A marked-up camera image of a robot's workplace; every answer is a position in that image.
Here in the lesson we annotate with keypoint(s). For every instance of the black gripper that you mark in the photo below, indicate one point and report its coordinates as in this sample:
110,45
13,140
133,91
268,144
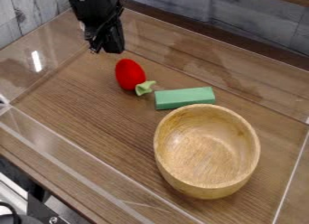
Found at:
104,30

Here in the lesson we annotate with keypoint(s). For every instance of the red plush fruit green stem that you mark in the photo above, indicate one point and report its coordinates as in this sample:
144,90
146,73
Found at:
132,77

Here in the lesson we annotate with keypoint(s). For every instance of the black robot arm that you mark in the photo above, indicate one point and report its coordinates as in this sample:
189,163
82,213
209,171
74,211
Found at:
78,8

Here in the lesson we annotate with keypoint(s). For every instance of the green rectangular block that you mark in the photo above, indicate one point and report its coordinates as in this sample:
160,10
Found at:
169,99

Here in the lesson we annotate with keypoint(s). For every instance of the wooden bowl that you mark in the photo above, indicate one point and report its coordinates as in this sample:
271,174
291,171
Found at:
207,151

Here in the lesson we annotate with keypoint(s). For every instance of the black equipment under table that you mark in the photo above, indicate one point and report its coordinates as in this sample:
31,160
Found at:
21,210

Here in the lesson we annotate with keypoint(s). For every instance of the clear acrylic tray enclosure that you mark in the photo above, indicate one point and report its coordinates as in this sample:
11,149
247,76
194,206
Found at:
79,134

